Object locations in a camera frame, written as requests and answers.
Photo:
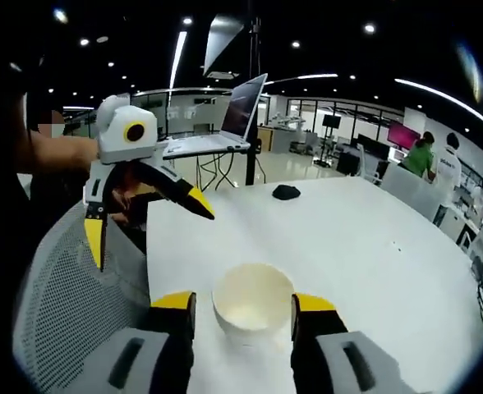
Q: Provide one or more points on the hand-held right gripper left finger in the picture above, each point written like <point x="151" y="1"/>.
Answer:
<point x="155" y="349"/>

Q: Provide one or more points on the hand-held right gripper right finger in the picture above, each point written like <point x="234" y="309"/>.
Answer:
<point x="327" y="353"/>

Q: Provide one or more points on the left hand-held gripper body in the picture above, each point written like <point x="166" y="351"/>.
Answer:
<point x="114" y="143"/>

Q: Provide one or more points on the group of paper cups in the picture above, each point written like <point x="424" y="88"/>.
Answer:
<point x="251" y="299"/>

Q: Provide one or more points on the person's left hand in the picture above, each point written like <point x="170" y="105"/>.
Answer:
<point x="128" y="205"/>

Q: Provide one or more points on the grey mesh office chair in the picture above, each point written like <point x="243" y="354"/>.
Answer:
<point x="69" y="287"/>

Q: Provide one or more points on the silver laptop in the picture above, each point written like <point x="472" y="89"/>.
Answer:
<point x="241" y="106"/>

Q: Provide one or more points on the long ceiling light strip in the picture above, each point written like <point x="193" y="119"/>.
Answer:
<point x="303" y="78"/>
<point x="442" y="96"/>
<point x="178" y="57"/>

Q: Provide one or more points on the small black object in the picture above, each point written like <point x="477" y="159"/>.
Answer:
<point x="286" y="192"/>

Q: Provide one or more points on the black stand pole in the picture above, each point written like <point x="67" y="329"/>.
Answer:
<point x="253" y="82"/>

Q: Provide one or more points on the black monitor on stand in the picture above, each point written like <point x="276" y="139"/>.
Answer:
<point x="332" y="121"/>

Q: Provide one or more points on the pink monitor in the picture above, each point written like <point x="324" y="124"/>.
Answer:
<point x="403" y="135"/>

